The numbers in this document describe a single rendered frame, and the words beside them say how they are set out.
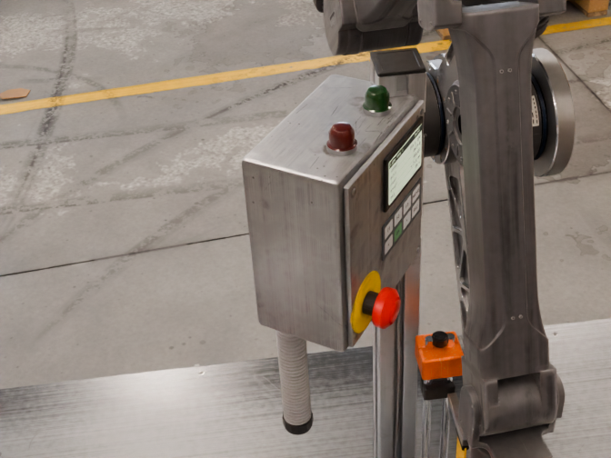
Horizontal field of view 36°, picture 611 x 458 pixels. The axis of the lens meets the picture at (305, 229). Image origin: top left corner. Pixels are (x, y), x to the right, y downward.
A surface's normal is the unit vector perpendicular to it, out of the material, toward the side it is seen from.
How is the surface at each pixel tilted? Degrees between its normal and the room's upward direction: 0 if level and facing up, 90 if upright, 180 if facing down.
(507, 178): 70
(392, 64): 0
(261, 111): 0
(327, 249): 90
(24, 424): 0
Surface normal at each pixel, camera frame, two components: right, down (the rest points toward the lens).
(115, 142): -0.05, -0.80
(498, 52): 0.19, 0.26
